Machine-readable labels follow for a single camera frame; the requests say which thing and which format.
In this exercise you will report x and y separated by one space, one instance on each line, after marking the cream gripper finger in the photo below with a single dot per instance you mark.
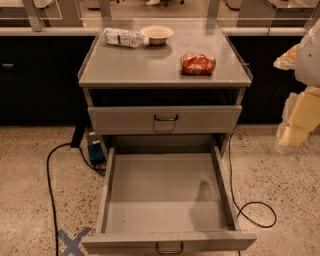
300 117
287 61

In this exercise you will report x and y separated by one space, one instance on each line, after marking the red coke can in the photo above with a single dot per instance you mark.
197 64

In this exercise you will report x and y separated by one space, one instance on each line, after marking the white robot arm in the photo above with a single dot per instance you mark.
307 69

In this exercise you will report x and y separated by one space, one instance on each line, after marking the closed grey top drawer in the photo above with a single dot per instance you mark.
139 120

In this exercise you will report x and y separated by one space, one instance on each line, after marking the grey metal drawer cabinet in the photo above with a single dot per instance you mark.
115 76

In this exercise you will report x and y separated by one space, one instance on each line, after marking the open grey middle drawer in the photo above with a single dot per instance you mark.
166 198

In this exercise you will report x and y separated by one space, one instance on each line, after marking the beige paper bowl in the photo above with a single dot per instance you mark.
157 34

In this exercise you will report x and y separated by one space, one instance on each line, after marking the clear plastic water bottle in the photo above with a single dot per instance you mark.
124 38

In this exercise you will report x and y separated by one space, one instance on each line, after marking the blue power box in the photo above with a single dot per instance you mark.
95 152

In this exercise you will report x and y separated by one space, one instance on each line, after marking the dark counter cabinet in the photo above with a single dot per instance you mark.
38 79

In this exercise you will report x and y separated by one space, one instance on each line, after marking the blue tape cross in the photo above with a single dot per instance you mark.
72 245

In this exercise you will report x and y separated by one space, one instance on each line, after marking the black top drawer handle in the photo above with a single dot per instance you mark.
166 119

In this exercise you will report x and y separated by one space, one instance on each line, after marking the black drawer handle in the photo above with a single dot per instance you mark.
166 119
177 251

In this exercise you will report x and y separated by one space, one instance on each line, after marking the black middle drawer handle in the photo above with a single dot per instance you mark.
177 251

